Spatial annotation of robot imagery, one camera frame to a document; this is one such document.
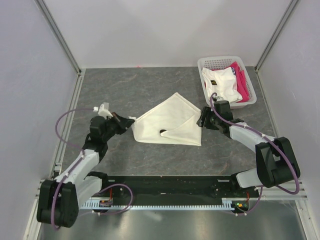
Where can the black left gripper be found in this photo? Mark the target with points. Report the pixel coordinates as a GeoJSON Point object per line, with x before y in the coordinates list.
{"type": "Point", "coordinates": [122, 123]}

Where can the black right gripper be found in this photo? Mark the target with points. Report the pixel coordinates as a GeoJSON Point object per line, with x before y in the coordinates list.
{"type": "Point", "coordinates": [204, 113]}

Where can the cream cloth napkin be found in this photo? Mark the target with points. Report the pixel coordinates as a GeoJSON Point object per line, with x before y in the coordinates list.
{"type": "Point", "coordinates": [177, 115]}

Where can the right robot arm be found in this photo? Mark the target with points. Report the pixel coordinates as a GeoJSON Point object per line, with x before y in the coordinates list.
{"type": "Point", "coordinates": [276, 164]}

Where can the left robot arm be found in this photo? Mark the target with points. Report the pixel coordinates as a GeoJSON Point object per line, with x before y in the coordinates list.
{"type": "Point", "coordinates": [61, 198]}

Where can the white folded cloth in basket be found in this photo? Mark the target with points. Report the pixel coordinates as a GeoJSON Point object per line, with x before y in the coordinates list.
{"type": "Point", "coordinates": [223, 83]}

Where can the pink cloth in basket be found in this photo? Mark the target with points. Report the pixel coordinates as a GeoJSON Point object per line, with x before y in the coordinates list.
{"type": "Point", "coordinates": [240, 84]}

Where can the white plastic basket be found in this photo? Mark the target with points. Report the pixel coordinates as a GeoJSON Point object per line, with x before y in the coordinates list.
{"type": "Point", "coordinates": [218, 63]}

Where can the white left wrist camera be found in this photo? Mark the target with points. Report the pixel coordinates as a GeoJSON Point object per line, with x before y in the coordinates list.
{"type": "Point", "coordinates": [103, 110]}

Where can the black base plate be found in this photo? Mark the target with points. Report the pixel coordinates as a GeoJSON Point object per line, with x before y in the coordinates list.
{"type": "Point", "coordinates": [179, 189]}

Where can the light blue cable duct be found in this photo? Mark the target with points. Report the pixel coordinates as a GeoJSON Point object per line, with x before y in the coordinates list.
{"type": "Point", "coordinates": [97, 204]}

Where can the left aluminium frame post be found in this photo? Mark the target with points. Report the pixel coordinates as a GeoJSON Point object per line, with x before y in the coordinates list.
{"type": "Point", "coordinates": [58, 34]}

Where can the aluminium frame post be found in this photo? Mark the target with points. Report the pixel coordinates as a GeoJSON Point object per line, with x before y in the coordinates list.
{"type": "Point", "coordinates": [58, 34]}
{"type": "Point", "coordinates": [277, 32]}

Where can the right aluminium frame post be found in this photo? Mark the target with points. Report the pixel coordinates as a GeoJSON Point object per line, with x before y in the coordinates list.
{"type": "Point", "coordinates": [277, 32]}

